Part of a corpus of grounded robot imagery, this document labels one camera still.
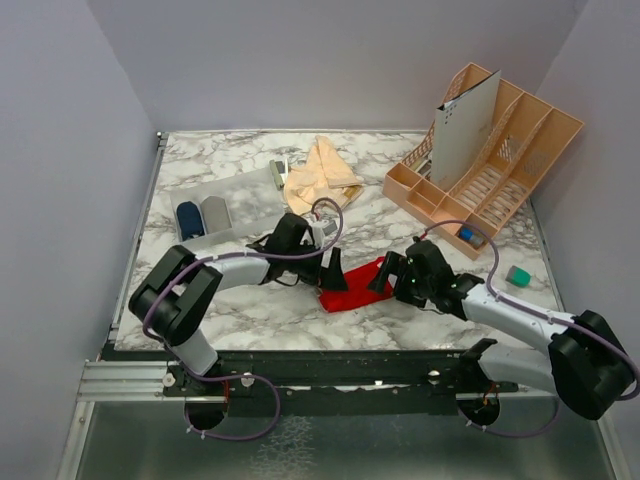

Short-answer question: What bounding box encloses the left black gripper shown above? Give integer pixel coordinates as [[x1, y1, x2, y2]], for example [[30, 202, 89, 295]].
[[286, 240, 349, 292]]

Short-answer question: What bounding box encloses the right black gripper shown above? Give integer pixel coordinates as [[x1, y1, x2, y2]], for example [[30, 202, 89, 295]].
[[367, 250, 434, 307]]

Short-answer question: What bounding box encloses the red boxer underwear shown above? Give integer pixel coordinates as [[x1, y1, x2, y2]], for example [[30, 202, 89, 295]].
[[318, 257, 393, 313]]

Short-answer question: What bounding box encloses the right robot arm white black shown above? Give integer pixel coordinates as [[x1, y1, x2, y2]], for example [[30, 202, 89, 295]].
[[367, 240, 639, 420]]

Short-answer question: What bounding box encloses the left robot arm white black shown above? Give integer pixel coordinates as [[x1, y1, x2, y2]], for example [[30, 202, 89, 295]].
[[128, 213, 347, 395]]

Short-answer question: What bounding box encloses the beige underwear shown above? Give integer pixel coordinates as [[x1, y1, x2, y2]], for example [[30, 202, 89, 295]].
[[283, 135, 364, 215]]

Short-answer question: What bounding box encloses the grey rolled underwear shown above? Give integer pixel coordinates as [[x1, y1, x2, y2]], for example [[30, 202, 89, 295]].
[[200, 195, 232, 234]]

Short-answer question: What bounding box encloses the navy rolled underwear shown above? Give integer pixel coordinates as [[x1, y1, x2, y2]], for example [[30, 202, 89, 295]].
[[176, 201, 205, 241]]

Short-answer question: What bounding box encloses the blue capped small bottle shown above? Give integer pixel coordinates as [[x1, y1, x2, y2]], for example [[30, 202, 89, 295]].
[[458, 227, 485, 249]]

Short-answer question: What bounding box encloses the green grey eraser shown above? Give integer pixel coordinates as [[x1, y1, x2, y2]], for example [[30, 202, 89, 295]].
[[505, 265, 531, 288]]

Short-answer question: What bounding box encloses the clear plastic storage box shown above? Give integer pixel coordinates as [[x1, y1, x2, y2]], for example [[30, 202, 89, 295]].
[[169, 167, 284, 250]]

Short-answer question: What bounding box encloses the white folder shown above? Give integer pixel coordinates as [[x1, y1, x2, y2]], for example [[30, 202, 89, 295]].
[[430, 70, 501, 191]]

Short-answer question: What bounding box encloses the peach desk organizer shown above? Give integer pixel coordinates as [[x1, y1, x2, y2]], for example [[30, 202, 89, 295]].
[[383, 63, 584, 259]]

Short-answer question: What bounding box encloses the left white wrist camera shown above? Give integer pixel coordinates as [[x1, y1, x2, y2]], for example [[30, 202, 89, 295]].
[[310, 220, 338, 248]]

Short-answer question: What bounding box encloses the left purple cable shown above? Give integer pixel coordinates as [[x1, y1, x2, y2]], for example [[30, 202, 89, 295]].
[[142, 197, 345, 442]]

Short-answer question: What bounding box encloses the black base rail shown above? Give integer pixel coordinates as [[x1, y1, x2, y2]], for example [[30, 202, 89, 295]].
[[161, 350, 517, 426]]

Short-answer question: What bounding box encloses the aluminium frame rail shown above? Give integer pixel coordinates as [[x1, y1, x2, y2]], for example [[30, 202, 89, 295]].
[[57, 131, 254, 479]]

